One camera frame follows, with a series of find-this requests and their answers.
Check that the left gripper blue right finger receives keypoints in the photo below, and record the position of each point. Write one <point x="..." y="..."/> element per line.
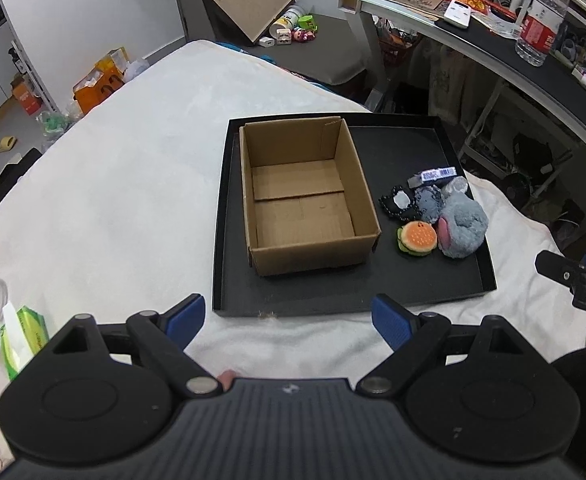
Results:
<point x="417" y="343"/>

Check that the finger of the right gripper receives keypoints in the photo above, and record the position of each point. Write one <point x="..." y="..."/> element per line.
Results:
<point x="565" y="272"/>

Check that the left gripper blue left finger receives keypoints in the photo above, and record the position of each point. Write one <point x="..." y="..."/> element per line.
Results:
<point x="161" y="341"/>

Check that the hamburger plush toy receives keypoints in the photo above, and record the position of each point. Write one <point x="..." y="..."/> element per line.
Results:
<point x="417" y="238"/>

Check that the grey plush toy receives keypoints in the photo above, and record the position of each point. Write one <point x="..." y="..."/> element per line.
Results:
<point x="461" y="226"/>

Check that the brown cardboard box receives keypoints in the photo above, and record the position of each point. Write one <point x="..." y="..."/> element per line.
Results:
<point x="306" y="201"/>

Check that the black white plush toy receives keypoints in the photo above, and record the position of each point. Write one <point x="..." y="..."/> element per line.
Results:
<point x="399" y="205"/>

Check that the green tissue pack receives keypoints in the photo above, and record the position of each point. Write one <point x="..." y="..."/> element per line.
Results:
<point x="23" y="334"/>

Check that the blue white small box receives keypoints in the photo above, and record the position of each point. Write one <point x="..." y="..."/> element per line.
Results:
<point x="433" y="176"/>

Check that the black shallow tray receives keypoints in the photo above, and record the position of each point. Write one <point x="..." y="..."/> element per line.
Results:
<point x="391" y="149"/>

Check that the curved grey desk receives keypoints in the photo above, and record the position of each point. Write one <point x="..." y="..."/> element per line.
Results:
<point x="550" y="85"/>

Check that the orange cardboard box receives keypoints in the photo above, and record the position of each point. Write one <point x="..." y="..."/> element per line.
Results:
<point x="106" y="77"/>

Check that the clear plastic water bottle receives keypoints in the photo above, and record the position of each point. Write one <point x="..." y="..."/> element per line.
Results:
<point x="540" y="27"/>

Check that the red basket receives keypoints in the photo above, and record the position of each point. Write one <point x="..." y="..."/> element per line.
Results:
<point x="397" y="45"/>

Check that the grey padded bench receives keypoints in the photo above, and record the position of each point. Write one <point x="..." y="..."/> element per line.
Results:
<point x="333" y="58"/>

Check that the white remote device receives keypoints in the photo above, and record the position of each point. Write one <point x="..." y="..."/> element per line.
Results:
<point x="458" y="14"/>

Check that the small toys pile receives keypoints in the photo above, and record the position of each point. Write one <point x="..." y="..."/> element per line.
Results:
<point x="294" y="25"/>

